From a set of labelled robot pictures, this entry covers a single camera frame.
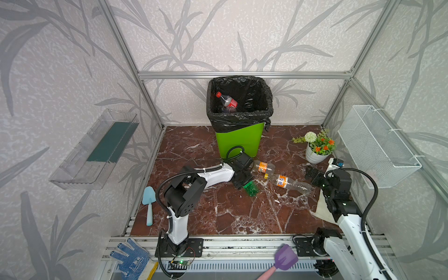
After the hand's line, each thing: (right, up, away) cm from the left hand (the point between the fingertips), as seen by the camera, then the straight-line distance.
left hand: (252, 176), depth 92 cm
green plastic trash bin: (-3, +21, -9) cm, 23 cm away
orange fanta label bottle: (+17, -3, -4) cm, 17 cm away
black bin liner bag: (+2, +41, +8) cm, 42 cm away
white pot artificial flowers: (+36, +16, +1) cm, 40 cm away
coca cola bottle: (-13, +42, +7) cm, 44 cm away
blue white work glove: (-51, -30, -21) cm, 63 cm away
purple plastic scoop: (+11, -29, -21) cm, 38 cm away
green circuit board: (-32, -31, -21) cm, 49 cm away
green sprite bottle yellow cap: (-1, -6, -3) cm, 6 cm away
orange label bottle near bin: (+6, +5, +2) cm, 7 cm away
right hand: (+29, +7, -10) cm, 32 cm away
